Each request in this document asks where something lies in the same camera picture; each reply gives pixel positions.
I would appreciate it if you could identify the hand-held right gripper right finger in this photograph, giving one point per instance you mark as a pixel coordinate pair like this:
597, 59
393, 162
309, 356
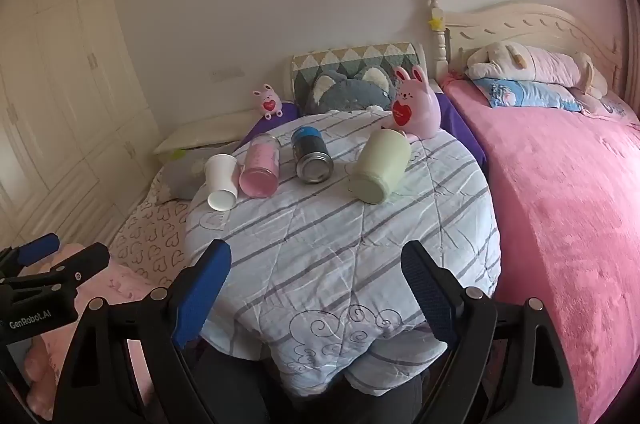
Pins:
427, 291

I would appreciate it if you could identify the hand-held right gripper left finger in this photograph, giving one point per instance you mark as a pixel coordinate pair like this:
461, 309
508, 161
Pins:
200, 294

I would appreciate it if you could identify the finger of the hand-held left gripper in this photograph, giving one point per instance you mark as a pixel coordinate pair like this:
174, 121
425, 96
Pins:
82, 265
39, 246

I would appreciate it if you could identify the white paper cup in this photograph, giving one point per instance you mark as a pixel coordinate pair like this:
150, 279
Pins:
220, 179

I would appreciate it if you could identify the pale green cup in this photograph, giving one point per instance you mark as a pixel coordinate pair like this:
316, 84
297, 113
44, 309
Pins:
381, 164

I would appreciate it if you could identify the pink cup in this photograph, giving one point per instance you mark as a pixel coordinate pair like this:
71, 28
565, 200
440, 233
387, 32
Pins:
260, 167

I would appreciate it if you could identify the blue and silver cup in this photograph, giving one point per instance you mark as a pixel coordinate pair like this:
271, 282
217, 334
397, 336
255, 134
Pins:
311, 152

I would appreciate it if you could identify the heart print sheet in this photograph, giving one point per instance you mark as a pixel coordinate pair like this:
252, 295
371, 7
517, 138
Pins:
150, 239

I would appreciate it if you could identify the striped white quilt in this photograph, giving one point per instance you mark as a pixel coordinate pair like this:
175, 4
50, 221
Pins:
325, 254

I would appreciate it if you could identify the pink fleece blanket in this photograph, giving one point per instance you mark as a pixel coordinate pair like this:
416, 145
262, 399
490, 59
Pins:
550, 204

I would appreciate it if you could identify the white pillow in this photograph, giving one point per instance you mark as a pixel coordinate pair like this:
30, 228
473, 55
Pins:
210, 129

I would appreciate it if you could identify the cream wardrobe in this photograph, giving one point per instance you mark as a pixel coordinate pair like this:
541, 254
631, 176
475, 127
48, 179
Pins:
65, 79

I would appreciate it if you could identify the large pink rabbit figurine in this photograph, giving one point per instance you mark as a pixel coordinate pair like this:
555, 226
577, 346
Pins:
419, 104

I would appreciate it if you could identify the small pink rabbit figurine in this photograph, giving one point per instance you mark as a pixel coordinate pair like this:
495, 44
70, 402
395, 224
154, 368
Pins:
269, 104

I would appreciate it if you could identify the grey cat plush pillow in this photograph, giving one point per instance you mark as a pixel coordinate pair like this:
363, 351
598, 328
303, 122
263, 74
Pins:
345, 93

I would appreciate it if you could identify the blue printed pillow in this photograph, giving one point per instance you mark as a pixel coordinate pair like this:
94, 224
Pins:
530, 94

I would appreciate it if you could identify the diamond patterned cushion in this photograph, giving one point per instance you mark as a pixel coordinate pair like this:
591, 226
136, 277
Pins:
350, 56

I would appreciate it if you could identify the white plush dog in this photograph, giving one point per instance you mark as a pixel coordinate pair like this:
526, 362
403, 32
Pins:
540, 64

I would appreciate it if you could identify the pink printed pillow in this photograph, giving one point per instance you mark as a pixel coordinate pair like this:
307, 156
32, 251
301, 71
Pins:
616, 109

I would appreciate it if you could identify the yellow star sticker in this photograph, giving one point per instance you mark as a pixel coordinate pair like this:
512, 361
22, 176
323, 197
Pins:
436, 22

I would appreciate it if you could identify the cream wooden bed headboard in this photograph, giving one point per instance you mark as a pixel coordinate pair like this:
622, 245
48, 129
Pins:
525, 22

